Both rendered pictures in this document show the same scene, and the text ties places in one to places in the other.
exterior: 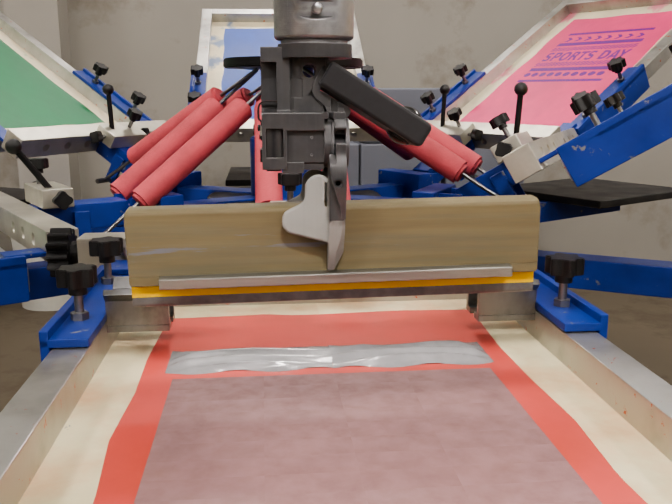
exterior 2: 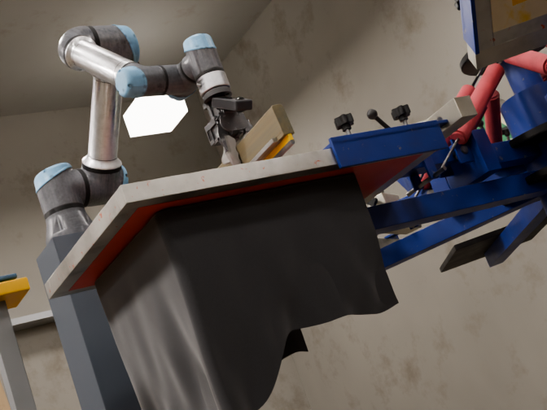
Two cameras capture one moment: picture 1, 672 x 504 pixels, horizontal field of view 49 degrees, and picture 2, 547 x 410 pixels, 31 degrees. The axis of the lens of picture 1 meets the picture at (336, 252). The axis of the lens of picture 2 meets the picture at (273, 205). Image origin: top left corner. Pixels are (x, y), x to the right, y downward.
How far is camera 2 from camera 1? 2.19 m
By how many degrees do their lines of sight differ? 68
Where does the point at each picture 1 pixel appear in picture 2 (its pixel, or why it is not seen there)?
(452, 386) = not seen: hidden behind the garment
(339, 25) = (207, 85)
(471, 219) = (260, 127)
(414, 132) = (233, 106)
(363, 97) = (220, 104)
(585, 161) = (469, 37)
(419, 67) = not seen: outside the picture
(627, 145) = (468, 15)
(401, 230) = (250, 144)
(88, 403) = not seen: hidden behind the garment
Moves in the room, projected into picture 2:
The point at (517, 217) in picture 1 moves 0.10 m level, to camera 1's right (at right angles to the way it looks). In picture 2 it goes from (269, 117) to (285, 96)
